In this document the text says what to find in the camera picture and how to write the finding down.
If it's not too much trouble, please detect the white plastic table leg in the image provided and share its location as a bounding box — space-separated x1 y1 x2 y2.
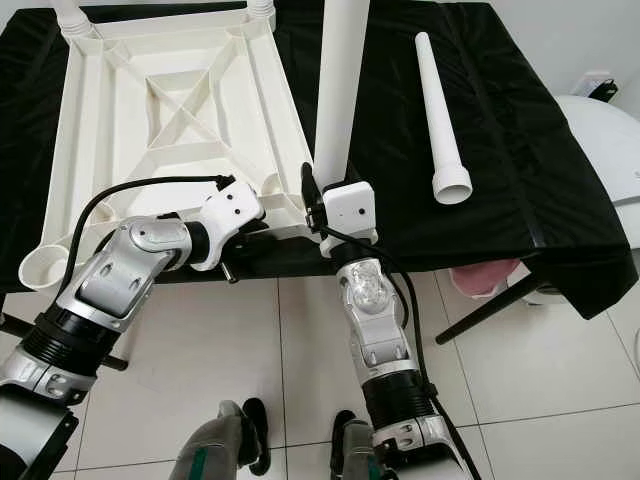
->
245 0 276 23
413 32 473 206
50 0 89 41
310 0 369 191

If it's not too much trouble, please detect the white plastic table top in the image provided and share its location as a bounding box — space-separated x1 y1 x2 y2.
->
15 5 326 293

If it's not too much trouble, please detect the grey robot left leg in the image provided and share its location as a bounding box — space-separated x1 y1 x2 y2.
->
175 398 271 480

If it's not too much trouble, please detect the grey robot leg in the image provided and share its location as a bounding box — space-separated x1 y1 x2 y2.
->
175 398 271 480
328 412 406 480

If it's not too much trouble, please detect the pink object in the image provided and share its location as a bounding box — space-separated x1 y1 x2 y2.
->
448 262 528 299

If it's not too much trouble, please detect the black metal table leg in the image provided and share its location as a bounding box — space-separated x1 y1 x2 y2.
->
0 315 127 371
435 275 543 346

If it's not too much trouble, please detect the grey robot right leg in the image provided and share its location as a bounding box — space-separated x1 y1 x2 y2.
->
328 412 406 480

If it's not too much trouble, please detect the black tablecloth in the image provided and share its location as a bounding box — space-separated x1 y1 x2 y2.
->
0 0 640 321

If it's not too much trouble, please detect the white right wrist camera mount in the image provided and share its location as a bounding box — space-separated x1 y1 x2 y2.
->
315 180 379 259

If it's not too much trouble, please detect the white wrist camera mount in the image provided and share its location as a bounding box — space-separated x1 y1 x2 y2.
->
195 180 266 271
315 180 379 259

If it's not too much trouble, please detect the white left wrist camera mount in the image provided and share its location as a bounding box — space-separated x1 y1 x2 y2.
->
195 180 266 271

